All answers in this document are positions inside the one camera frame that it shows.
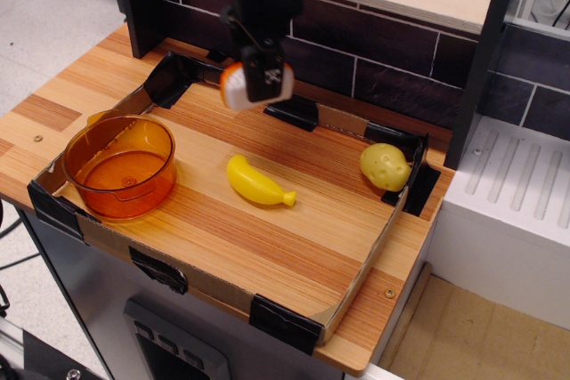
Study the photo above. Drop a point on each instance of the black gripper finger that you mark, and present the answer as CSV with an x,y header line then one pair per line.
x,y
263,71
240,44

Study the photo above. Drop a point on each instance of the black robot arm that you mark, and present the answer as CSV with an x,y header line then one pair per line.
x,y
260,75

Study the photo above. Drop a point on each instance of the taped cardboard fence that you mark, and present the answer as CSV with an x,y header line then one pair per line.
x,y
314,275

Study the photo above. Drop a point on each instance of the orange transparent plastic pot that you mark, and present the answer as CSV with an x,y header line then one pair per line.
x,y
122,165

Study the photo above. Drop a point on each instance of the yellow toy banana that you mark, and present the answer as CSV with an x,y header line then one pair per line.
x,y
255,186

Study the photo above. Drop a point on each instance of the yellow toy potato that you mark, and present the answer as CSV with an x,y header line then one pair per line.
x,y
385,166

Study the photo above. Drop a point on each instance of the white toy sink drainboard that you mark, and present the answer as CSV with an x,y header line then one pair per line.
x,y
503,228

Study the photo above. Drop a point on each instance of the grey toy oven panel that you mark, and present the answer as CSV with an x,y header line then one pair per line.
x,y
170,352

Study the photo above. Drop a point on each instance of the dark grey right post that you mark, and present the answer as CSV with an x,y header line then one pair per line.
x,y
499,16

